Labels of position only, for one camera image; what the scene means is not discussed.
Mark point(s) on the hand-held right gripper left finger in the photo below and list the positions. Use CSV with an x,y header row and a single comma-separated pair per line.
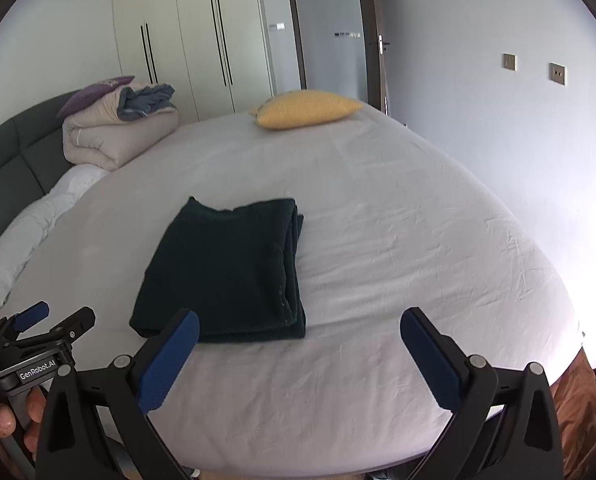
x,y
170,360

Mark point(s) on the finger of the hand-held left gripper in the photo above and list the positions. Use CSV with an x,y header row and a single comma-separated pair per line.
x,y
70,327
30,316

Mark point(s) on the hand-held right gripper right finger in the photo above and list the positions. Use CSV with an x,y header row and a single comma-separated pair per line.
x,y
430,360

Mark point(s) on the dark green garment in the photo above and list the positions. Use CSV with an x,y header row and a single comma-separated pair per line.
x,y
228,270

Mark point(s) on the white pillow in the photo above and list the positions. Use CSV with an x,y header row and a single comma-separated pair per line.
x,y
23,240

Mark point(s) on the bed with white sheet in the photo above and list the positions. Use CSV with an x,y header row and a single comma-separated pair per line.
x,y
403,210

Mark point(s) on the grey padded headboard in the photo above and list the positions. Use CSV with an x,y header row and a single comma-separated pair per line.
x,y
13,150

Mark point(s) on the folded beige duvet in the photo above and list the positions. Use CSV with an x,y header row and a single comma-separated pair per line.
x,y
108,140

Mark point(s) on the purple pillow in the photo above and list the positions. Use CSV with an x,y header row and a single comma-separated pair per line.
x,y
90,96

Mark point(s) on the blue-grey cloth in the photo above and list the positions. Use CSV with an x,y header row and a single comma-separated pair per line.
x,y
143,100

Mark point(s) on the yellow pillow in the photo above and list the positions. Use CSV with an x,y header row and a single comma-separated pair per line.
x,y
303,109

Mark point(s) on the cream wardrobe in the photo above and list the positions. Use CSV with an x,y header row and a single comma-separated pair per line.
x,y
193,35

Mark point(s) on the frosted glass door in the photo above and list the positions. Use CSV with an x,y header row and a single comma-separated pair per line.
x,y
328,35

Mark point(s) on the metal wall switch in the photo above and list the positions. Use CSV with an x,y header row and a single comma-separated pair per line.
x,y
558,74
509,61

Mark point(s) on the white light switch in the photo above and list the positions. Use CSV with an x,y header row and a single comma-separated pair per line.
x,y
278,26

